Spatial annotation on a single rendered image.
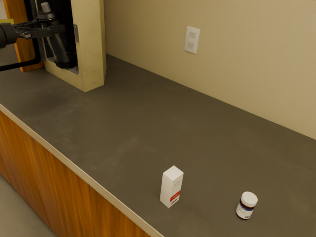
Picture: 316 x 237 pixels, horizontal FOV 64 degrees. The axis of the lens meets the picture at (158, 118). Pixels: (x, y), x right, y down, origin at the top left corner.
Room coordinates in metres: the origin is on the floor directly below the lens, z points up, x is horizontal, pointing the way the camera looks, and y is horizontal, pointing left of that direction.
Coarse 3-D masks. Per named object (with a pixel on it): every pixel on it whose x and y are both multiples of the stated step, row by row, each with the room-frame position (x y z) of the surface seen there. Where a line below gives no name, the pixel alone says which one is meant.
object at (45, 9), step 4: (44, 4) 1.03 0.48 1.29; (48, 4) 1.05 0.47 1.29; (44, 8) 1.03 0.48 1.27; (48, 8) 1.04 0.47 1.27; (52, 8) 1.07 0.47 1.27; (40, 12) 1.04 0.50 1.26; (44, 12) 1.04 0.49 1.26; (48, 12) 1.03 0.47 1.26; (52, 12) 1.03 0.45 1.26; (56, 12) 1.04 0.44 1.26; (40, 16) 1.01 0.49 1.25; (44, 16) 1.01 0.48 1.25; (48, 16) 1.01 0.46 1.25; (52, 16) 1.02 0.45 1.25
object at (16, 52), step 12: (0, 0) 1.07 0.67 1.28; (12, 0) 1.10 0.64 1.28; (0, 12) 1.06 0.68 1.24; (12, 12) 1.10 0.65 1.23; (24, 12) 1.13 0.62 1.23; (0, 48) 1.04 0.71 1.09; (12, 48) 1.07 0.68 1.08; (24, 48) 1.11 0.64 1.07; (0, 60) 1.03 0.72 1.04; (12, 60) 1.06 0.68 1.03; (24, 60) 1.10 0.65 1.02
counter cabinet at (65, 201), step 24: (0, 120) 0.95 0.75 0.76; (0, 144) 1.04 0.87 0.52; (24, 144) 0.83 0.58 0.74; (0, 168) 1.16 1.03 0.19; (24, 168) 0.88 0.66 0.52; (48, 168) 0.72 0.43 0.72; (24, 192) 0.96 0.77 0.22; (48, 192) 0.75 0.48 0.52; (72, 192) 0.62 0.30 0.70; (96, 192) 0.53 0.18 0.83; (48, 216) 0.80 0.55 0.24; (72, 216) 0.64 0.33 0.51; (96, 216) 0.54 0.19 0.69; (120, 216) 0.46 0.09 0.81
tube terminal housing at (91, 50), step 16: (80, 0) 1.00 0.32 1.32; (96, 0) 1.06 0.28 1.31; (80, 16) 1.00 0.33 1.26; (96, 16) 1.06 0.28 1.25; (80, 32) 0.99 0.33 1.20; (96, 32) 1.05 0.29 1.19; (80, 48) 0.98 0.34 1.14; (96, 48) 1.05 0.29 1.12; (48, 64) 1.15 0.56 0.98; (80, 64) 0.99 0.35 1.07; (96, 64) 1.04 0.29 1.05; (64, 80) 1.07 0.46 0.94; (80, 80) 1.00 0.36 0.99; (96, 80) 1.04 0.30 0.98
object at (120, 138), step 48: (0, 96) 0.89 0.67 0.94; (48, 96) 0.92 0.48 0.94; (96, 96) 0.96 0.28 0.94; (144, 96) 0.99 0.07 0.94; (192, 96) 1.03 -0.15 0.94; (48, 144) 0.62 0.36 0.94; (96, 144) 0.64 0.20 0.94; (144, 144) 0.66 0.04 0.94; (192, 144) 0.68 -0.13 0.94; (240, 144) 0.71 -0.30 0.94; (288, 144) 0.73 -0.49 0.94; (144, 192) 0.46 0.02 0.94; (192, 192) 0.47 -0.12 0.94; (240, 192) 0.49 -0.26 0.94; (288, 192) 0.50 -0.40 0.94
